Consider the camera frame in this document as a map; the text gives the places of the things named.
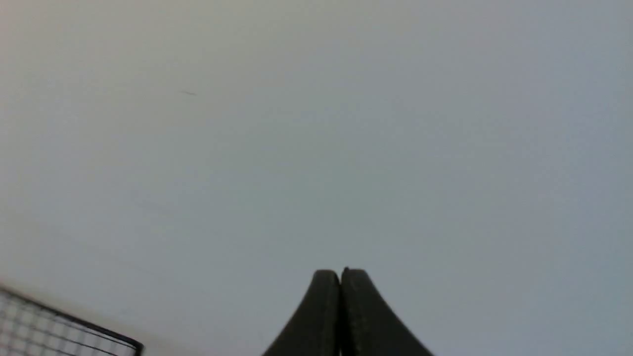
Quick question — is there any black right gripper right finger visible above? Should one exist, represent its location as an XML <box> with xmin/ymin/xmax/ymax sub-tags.
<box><xmin>340</xmin><ymin>267</ymin><xmax>432</xmax><ymax>356</ymax></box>

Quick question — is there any black wire mesh rack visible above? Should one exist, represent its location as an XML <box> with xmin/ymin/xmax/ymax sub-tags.
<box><xmin>0</xmin><ymin>286</ymin><xmax>144</xmax><ymax>356</ymax></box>

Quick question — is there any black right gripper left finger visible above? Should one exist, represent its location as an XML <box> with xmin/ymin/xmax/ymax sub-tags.
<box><xmin>263</xmin><ymin>269</ymin><xmax>341</xmax><ymax>356</ymax></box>

